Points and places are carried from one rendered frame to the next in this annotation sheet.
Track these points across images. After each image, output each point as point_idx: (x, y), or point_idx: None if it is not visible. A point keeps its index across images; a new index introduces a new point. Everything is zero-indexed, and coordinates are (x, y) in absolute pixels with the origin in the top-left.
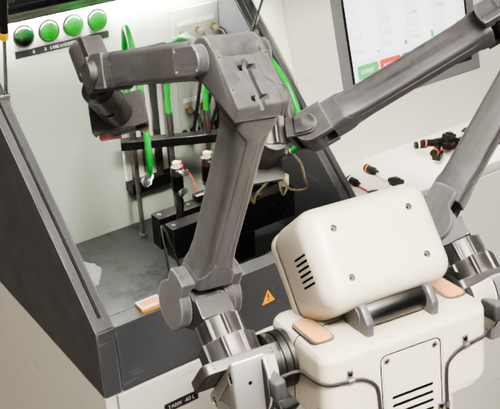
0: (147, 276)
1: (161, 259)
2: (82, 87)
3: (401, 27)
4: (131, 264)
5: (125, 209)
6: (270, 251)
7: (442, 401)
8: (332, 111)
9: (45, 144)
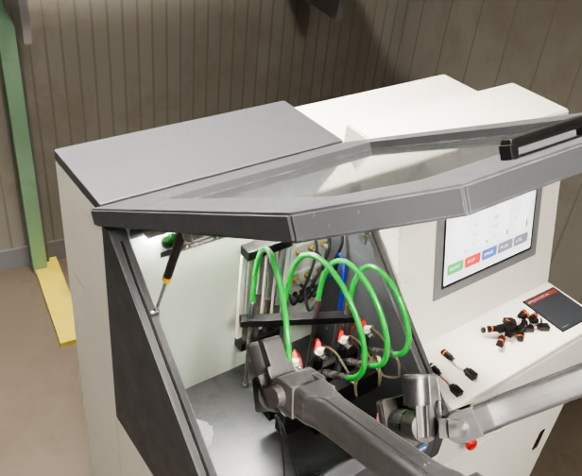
0: (252, 437)
1: (263, 416)
2: (260, 390)
3: (486, 229)
4: (237, 421)
5: (231, 358)
6: None
7: None
8: (484, 419)
9: (175, 319)
